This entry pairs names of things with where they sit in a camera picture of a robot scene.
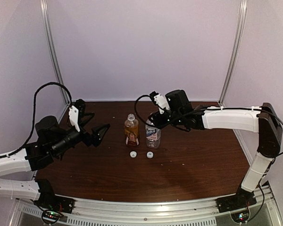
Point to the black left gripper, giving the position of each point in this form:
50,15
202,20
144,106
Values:
94,139

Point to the amber tea bottle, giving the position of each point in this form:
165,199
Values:
131,128

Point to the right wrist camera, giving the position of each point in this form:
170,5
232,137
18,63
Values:
160,101

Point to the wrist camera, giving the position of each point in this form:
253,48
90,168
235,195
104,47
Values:
76,113
160,101

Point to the left aluminium frame post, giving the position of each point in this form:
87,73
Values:
50,41

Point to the aluminium frame post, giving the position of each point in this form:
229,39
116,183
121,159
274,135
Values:
50,41
242,13

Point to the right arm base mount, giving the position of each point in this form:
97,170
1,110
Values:
241,199

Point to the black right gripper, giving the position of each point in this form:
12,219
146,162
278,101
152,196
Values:
158,122

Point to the white tea bottle cap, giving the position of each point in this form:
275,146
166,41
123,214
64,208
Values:
133,154

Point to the white water bottle cap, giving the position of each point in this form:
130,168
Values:
150,154

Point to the front aluminium rail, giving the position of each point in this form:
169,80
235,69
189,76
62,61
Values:
200,212

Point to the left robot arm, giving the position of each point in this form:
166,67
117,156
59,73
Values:
52,143

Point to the right aluminium frame post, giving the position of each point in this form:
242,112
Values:
242,13

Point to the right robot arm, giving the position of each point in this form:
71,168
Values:
175,109

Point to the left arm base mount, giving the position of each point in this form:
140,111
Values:
56,204

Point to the clear water bottle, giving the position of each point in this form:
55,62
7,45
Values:
153,135

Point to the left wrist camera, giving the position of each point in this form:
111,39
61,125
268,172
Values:
76,113

